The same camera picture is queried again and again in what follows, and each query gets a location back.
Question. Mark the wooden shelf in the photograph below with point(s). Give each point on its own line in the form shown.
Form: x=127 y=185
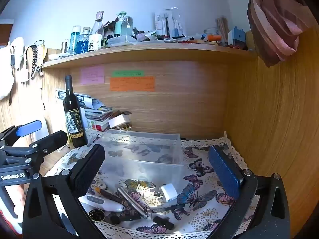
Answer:
x=149 y=51

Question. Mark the clear plastic box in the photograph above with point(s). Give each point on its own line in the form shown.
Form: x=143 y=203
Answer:
x=122 y=41

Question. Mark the butterfly print tablecloth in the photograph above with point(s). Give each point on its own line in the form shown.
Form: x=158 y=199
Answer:
x=199 y=204

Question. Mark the white handheld device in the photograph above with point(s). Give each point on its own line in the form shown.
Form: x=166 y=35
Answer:
x=99 y=201

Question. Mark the pink sticky note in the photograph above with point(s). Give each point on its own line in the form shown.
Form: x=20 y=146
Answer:
x=92 y=75

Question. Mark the clear labelled glass bottle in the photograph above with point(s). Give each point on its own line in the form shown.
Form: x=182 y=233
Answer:
x=96 y=37

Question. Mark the stack of books and magazines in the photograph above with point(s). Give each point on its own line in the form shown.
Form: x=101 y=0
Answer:
x=97 y=114

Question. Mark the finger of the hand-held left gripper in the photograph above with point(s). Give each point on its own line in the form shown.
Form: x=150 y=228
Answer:
x=51 y=140
x=28 y=127

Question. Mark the packaged stationery set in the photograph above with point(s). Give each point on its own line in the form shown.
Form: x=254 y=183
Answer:
x=169 y=23

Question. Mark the brown pink curtain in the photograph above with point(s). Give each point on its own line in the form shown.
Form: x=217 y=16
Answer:
x=271 y=25

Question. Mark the green pump bottle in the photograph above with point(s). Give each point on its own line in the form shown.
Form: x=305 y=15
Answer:
x=119 y=27

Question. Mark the blue pencil sharpener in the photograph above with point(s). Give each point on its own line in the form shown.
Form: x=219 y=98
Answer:
x=236 y=37

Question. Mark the tall teal bottle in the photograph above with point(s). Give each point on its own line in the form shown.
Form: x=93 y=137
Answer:
x=74 y=38

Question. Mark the blue patterned glass bottle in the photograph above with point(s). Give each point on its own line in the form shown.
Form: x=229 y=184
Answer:
x=83 y=43

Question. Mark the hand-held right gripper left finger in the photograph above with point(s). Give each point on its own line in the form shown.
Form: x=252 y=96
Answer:
x=87 y=173

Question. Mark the person's left hand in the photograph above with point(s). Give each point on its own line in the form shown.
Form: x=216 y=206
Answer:
x=16 y=196

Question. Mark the brown pen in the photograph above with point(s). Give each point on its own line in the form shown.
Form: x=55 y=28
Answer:
x=112 y=195

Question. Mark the black round perforated disc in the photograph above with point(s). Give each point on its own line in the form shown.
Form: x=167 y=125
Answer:
x=97 y=214

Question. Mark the silver metal rod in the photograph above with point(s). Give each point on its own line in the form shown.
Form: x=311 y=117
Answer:
x=132 y=201

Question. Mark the clear plastic container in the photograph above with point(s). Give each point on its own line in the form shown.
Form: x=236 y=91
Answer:
x=142 y=139

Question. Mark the clear bottle with silver cap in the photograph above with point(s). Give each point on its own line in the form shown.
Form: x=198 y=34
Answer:
x=127 y=26

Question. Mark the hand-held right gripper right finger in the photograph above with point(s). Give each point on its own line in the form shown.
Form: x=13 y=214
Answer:
x=224 y=174

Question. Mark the green paper note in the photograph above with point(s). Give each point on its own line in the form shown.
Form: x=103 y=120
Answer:
x=127 y=73

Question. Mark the small white box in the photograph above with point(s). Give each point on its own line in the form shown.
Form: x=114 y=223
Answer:
x=118 y=122

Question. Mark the small black plastic part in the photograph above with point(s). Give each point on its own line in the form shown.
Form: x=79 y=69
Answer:
x=163 y=222

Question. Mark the dark wine bottle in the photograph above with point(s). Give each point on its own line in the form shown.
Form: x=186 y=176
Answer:
x=74 y=119

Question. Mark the wooden sticks bundle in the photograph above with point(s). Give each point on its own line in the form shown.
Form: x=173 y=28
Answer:
x=222 y=29

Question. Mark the orange paper note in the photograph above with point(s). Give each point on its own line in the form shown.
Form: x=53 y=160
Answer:
x=132 y=83

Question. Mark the white plug adapter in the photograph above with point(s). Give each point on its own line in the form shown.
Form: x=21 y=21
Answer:
x=168 y=191

